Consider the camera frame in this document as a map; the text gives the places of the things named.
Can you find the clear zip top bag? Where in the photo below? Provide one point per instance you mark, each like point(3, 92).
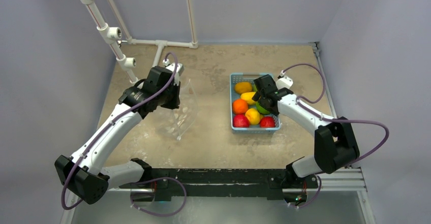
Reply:
point(174, 123)

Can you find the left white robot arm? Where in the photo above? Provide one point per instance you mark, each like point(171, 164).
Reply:
point(83, 173)

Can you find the yellow mango fruit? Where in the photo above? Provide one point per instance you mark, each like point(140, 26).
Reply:
point(248, 97)

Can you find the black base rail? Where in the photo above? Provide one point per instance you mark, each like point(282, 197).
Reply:
point(272, 184)

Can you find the red apple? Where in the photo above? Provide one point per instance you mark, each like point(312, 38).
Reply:
point(240, 121)

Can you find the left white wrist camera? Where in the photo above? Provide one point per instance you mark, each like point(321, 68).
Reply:
point(177, 67)

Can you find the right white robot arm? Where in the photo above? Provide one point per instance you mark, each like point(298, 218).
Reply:
point(335, 145)

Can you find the aluminium frame rail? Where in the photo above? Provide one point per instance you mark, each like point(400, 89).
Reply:
point(345, 141)

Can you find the orange mango fruit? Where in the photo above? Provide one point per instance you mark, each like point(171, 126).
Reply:
point(243, 87)

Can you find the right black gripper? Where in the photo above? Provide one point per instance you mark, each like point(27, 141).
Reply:
point(269, 99)

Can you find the white pipe frame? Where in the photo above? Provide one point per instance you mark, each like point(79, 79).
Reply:
point(113, 36)

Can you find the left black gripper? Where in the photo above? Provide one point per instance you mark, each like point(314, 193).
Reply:
point(176, 101)

